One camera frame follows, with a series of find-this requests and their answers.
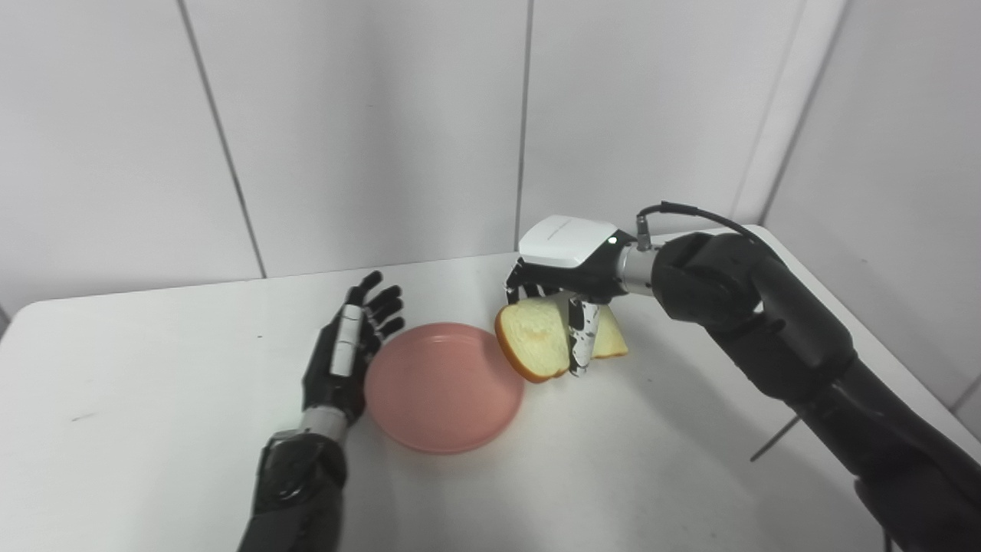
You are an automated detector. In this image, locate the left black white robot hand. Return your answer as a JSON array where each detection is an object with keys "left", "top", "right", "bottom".
[{"left": 302, "top": 271, "right": 405, "bottom": 427}]

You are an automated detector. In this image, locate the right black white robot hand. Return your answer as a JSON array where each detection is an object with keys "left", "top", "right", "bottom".
[{"left": 504, "top": 215, "right": 638, "bottom": 377}]

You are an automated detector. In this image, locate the slice of white bread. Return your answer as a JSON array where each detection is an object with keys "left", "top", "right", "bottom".
[{"left": 494, "top": 295, "right": 630, "bottom": 383}]

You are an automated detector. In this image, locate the pink round plate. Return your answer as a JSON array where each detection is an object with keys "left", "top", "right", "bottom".
[{"left": 363, "top": 323, "right": 526, "bottom": 455}]

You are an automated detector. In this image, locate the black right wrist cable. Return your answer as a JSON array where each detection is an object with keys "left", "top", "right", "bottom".
[{"left": 635, "top": 201, "right": 767, "bottom": 251}]

